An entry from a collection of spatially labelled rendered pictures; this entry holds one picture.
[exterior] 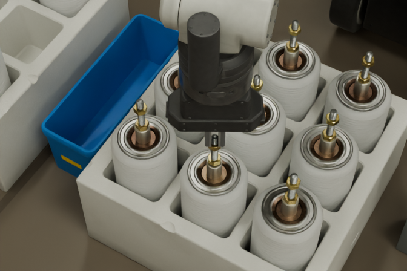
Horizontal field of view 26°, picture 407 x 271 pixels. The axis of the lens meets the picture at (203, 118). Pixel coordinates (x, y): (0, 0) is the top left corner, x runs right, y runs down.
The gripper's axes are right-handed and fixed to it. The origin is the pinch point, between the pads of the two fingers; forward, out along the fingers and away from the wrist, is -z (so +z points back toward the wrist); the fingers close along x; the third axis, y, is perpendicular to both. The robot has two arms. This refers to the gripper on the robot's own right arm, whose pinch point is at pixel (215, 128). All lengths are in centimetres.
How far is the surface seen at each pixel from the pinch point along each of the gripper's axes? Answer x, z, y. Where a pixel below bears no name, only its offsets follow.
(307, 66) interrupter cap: 14.2, -10.9, 19.0
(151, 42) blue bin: -11, -30, 40
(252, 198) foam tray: 5.9, -22.0, 2.3
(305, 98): 14.2, -15.5, 16.4
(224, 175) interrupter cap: 1.4, -11.1, -0.5
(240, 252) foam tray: 3.7, -18.2, -8.8
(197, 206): -2.3, -13.2, -4.2
